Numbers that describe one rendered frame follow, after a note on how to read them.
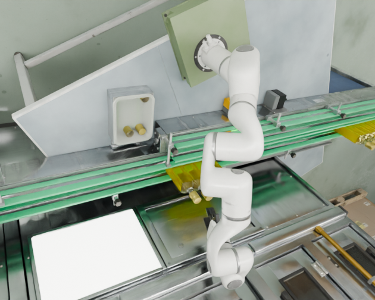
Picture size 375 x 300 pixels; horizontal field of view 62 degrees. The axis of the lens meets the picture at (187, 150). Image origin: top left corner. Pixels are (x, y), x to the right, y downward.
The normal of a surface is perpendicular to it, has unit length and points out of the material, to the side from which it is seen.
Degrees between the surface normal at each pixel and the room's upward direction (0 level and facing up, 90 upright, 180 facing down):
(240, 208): 28
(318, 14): 0
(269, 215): 90
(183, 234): 90
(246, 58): 89
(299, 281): 90
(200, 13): 4
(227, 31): 4
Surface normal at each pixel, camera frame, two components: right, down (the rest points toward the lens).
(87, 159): 0.11, -0.81
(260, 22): 0.47, 0.55
